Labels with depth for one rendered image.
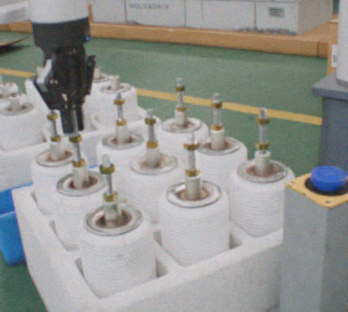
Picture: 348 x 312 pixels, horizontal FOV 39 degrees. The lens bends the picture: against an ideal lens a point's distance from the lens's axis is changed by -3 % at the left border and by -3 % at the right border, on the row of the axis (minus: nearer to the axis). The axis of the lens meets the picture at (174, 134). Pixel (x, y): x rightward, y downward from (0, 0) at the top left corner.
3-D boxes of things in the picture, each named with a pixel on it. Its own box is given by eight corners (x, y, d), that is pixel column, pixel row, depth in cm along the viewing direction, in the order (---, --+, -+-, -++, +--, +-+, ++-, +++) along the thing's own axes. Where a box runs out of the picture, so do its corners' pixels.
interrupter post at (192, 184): (206, 197, 68) (205, 175, 67) (190, 202, 67) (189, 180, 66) (196, 190, 70) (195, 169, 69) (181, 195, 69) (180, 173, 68)
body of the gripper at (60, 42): (67, 17, 59) (76, 92, 62) (100, 7, 66) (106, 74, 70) (16, 19, 61) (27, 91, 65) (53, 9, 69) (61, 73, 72)
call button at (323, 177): (327, 177, 58) (328, 161, 57) (353, 190, 54) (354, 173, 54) (302, 187, 56) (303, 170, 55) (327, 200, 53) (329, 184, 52)
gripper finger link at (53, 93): (33, 74, 62) (53, 100, 67) (28, 86, 61) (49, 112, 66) (51, 74, 61) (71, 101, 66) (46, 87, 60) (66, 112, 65)
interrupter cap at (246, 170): (281, 160, 77) (281, 156, 77) (294, 182, 70) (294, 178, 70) (233, 164, 77) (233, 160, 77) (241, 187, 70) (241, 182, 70)
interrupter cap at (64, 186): (46, 188, 73) (45, 183, 73) (85, 170, 78) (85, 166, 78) (77, 203, 68) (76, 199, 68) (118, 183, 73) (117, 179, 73)
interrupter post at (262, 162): (268, 169, 75) (268, 149, 73) (272, 176, 72) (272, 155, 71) (252, 170, 75) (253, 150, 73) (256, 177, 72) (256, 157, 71)
